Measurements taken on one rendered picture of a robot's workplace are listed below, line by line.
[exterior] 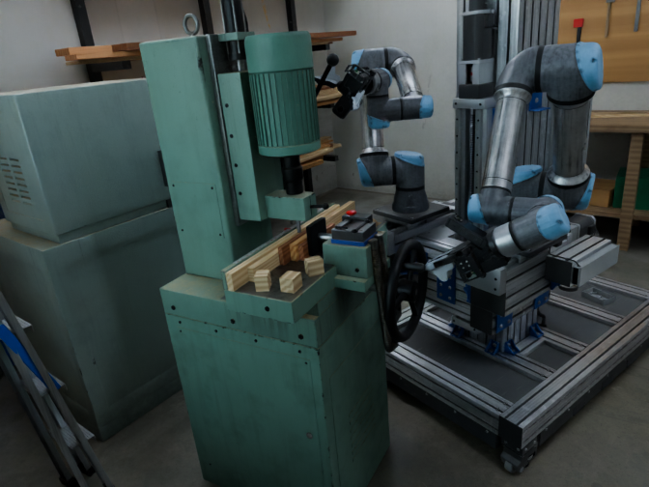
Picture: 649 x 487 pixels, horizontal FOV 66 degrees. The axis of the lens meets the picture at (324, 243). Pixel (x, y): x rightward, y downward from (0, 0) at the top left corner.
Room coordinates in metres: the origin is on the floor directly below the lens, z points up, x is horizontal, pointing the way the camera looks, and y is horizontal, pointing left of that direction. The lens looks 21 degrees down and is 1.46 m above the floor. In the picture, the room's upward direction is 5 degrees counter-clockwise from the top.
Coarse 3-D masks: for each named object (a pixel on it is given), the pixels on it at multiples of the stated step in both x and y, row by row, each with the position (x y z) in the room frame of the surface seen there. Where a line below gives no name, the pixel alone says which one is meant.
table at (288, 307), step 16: (384, 224) 1.56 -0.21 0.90; (272, 272) 1.25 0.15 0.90; (304, 272) 1.23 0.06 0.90; (336, 272) 1.26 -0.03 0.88; (240, 288) 1.17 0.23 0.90; (272, 288) 1.15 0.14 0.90; (304, 288) 1.13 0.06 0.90; (320, 288) 1.18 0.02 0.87; (352, 288) 1.21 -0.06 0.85; (368, 288) 1.21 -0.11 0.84; (240, 304) 1.14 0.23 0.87; (256, 304) 1.12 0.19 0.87; (272, 304) 1.09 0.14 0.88; (288, 304) 1.07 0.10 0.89; (304, 304) 1.11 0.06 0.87; (288, 320) 1.07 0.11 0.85
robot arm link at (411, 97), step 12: (396, 48) 2.06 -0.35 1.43; (396, 60) 2.00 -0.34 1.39; (408, 60) 1.99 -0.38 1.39; (396, 72) 1.96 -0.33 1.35; (408, 72) 1.89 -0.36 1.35; (408, 84) 1.81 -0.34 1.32; (408, 96) 1.74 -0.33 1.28; (420, 96) 1.72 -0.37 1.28; (408, 108) 1.69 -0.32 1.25; (420, 108) 1.68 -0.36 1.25; (432, 108) 1.69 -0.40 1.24
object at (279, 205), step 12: (276, 192) 1.45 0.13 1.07; (312, 192) 1.41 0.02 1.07; (276, 204) 1.41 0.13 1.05; (288, 204) 1.39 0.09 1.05; (300, 204) 1.37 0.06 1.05; (312, 204) 1.40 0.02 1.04; (276, 216) 1.41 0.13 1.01; (288, 216) 1.39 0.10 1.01; (300, 216) 1.37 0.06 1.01; (312, 216) 1.40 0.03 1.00
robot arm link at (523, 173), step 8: (520, 168) 1.56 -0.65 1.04; (528, 168) 1.54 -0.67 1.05; (536, 168) 1.52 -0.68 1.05; (520, 176) 1.51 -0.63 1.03; (528, 176) 1.50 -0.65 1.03; (536, 176) 1.50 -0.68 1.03; (544, 176) 1.49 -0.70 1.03; (520, 184) 1.50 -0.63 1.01; (528, 184) 1.50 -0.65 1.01; (536, 184) 1.49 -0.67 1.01; (512, 192) 1.52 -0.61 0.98; (520, 192) 1.50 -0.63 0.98; (528, 192) 1.49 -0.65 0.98; (536, 192) 1.48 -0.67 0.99
